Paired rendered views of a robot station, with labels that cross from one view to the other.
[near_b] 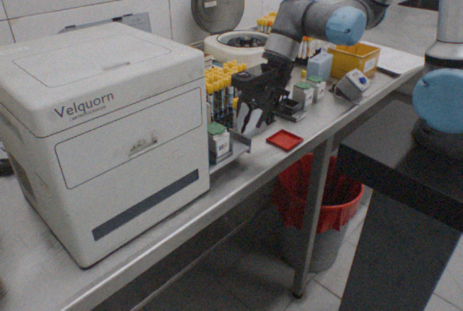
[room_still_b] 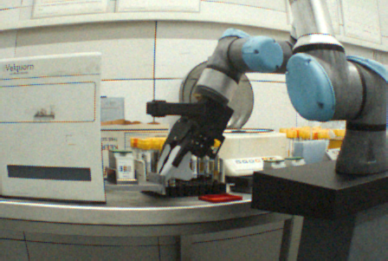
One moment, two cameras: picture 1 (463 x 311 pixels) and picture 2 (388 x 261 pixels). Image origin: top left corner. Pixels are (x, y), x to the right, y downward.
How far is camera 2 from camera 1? 0.85 m
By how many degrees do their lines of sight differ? 35
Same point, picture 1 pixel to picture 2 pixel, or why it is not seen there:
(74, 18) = not seen: hidden behind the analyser
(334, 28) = (247, 51)
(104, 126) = (24, 87)
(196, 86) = (91, 80)
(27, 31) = not seen: hidden behind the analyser
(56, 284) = not seen: outside the picture
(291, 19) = (221, 54)
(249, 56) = (228, 140)
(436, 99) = (295, 83)
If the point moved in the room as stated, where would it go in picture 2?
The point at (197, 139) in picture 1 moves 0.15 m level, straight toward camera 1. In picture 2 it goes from (88, 135) to (63, 139)
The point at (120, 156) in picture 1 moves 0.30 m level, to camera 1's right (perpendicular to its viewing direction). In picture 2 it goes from (29, 114) to (163, 116)
